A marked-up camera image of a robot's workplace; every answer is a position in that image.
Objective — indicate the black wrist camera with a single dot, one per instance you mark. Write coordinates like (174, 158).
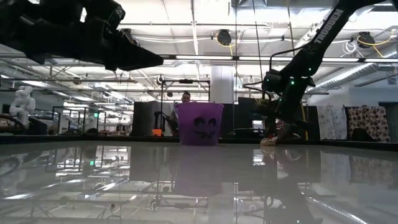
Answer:
(270, 82)
(105, 14)

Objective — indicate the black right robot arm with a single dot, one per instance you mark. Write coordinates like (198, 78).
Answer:
(326, 31)

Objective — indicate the black tubular frame rig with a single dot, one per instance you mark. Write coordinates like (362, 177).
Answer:
(186, 81)

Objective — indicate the black partition panel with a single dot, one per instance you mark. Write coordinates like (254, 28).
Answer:
(146, 118)
(242, 115)

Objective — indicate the overhead LED light bar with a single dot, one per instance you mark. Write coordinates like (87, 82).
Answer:
(202, 57)

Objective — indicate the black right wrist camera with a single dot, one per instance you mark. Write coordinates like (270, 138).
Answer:
(270, 82)

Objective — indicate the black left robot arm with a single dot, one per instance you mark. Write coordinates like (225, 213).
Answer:
(37, 31)

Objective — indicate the white patterned hanging cloth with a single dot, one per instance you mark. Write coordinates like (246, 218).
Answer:
(332, 121)

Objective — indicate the white candy bar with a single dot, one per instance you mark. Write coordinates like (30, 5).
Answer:
(269, 142)

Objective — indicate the brown patterned hanging cloth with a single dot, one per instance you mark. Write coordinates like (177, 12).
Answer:
(370, 121)

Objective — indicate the white building pillar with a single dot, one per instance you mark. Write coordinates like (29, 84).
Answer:
(222, 84)

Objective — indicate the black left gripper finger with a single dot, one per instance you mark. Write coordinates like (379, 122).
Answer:
(133, 57)

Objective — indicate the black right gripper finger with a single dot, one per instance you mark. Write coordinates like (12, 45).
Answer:
(289, 130)
(271, 124)

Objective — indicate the person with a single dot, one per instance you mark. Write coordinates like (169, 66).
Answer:
(186, 97)

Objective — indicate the small orange object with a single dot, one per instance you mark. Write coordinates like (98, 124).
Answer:
(157, 132)

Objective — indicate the purple halloween bucket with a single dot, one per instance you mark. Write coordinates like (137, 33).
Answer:
(199, 137)

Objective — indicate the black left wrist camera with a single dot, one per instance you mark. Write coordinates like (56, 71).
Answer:
(105, 14)

